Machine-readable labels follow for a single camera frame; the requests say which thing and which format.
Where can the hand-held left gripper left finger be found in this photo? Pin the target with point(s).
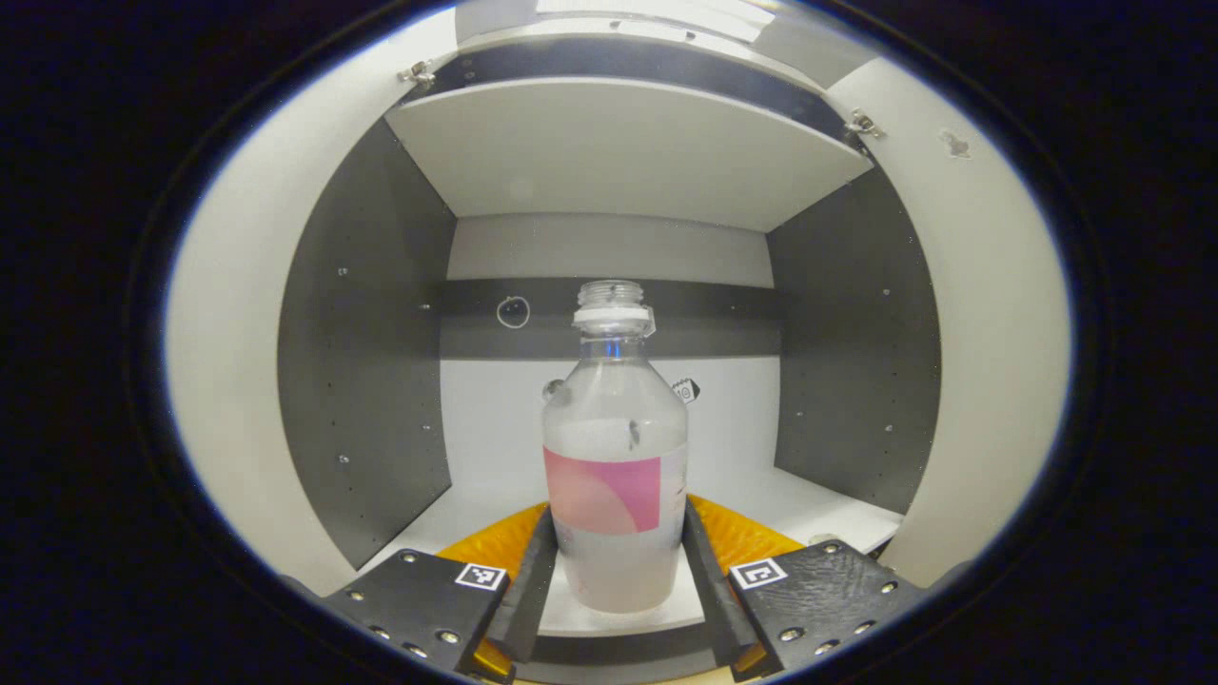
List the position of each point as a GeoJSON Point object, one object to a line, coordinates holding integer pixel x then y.
{"type": "Point", "coordinates": [535, 599]}

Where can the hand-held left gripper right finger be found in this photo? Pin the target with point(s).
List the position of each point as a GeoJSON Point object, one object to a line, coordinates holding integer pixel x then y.
{"type": "Point", "coordinates": [712, 599]}

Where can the clear plastic bottle pink label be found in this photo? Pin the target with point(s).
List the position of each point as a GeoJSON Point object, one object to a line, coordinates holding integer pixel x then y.
{"type": "Point", "coordinates": [614, 447]}

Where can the grey cabinet door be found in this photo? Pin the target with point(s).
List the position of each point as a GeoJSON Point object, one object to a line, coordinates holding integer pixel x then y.
{"type": "Point", "coordinates": [990, 333]}
{"type": "Point", "coordinates": [238, 333]}

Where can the grey cabinet with shelves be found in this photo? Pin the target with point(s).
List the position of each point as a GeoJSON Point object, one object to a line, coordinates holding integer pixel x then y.
{"type": "Point", "coordinates": [618, 152]}

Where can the large ceiling light panel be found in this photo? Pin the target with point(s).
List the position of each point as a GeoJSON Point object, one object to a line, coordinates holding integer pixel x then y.
{"type": "Point", "coordinates": [657, 14]}

